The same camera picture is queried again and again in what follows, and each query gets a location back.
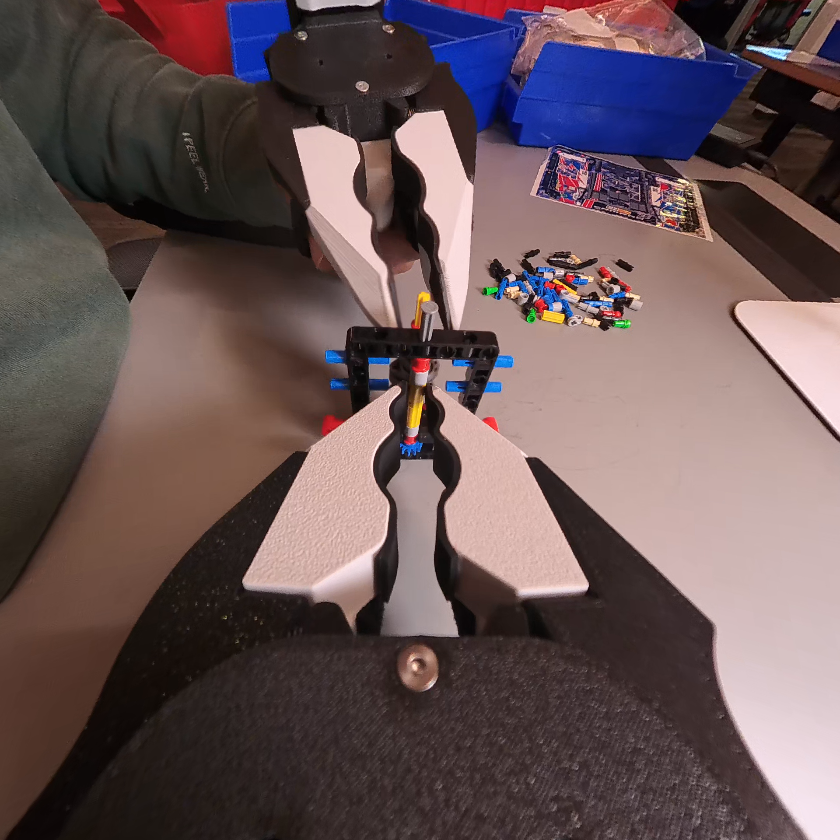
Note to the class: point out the brown desk with black legs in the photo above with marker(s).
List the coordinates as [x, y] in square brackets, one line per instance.
[807, 75]

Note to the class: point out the person's left hand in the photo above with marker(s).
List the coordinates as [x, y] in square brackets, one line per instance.
[400, 249]

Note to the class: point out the blue plastic bin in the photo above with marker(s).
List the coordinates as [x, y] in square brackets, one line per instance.
[479, 59]
[623, 111]

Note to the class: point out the black frame lego assembly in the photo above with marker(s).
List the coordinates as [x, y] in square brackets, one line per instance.
[358, 367]

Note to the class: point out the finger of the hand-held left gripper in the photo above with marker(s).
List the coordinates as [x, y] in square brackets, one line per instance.
[328, 184]
[446, 197]

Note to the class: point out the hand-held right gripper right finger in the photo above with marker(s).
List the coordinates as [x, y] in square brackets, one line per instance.
[512, 525]

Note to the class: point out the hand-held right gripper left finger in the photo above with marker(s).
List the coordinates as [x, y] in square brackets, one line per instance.
[321, 525]

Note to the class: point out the white book stand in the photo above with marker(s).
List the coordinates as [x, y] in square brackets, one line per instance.
[800, 354]

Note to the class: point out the red plastic bin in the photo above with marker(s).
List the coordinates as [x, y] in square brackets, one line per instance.
[184, 33]

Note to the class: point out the lego sticker sheet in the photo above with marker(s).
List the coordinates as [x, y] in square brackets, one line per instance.
[623, 193]

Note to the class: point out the grey office chair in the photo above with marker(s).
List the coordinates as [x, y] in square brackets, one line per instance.
[134, 262]

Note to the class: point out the black power adapter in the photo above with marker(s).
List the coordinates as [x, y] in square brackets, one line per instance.
[725, 144]

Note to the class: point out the clear bag of parts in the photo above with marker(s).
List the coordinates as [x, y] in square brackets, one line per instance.
[604, 33]

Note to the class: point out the pile of small lego pins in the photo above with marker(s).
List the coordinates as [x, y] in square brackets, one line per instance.
[564, 295]

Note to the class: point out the dark grey lego axle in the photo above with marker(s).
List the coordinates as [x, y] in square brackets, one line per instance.
[429, 321]

